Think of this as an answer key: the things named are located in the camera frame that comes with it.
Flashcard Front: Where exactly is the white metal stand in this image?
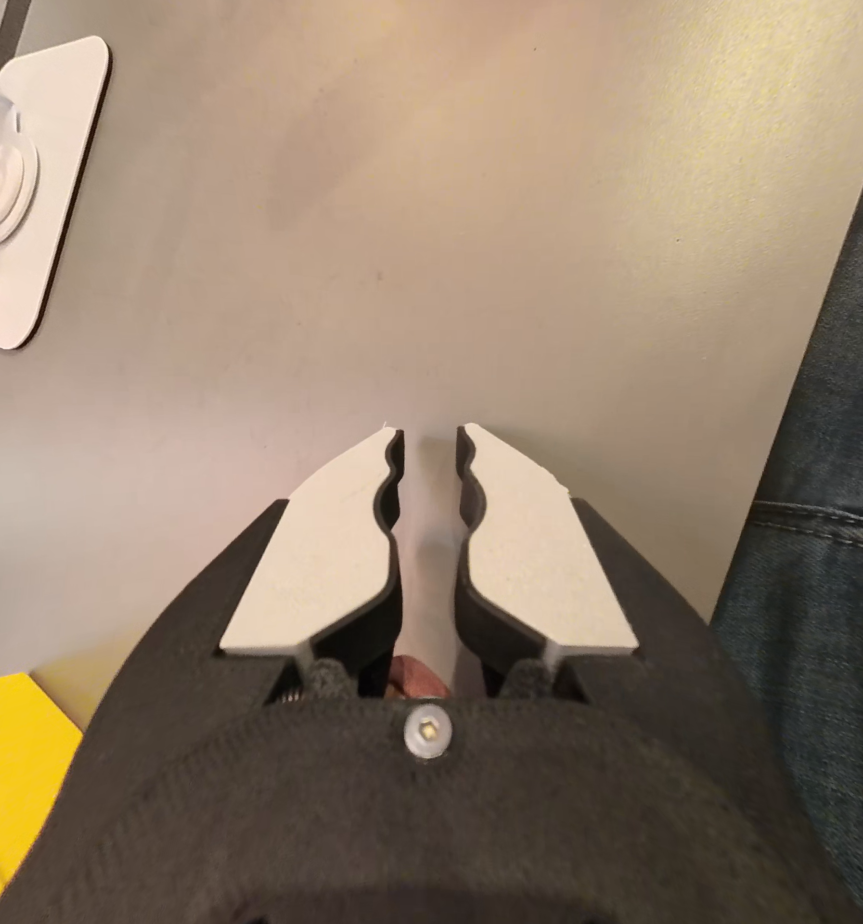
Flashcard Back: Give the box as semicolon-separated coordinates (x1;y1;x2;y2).
0;36;113;351

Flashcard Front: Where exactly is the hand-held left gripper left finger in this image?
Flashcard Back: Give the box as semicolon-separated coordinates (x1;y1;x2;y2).
218;427;407;680

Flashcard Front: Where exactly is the yellow plastic bin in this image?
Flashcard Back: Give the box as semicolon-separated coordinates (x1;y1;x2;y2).
0;673;84;924

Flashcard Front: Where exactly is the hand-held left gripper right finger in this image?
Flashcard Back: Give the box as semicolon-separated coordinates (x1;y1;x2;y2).
456;423;639;678

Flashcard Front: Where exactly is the person's jeans leg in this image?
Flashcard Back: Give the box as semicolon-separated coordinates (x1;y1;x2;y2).
713;108;863;924

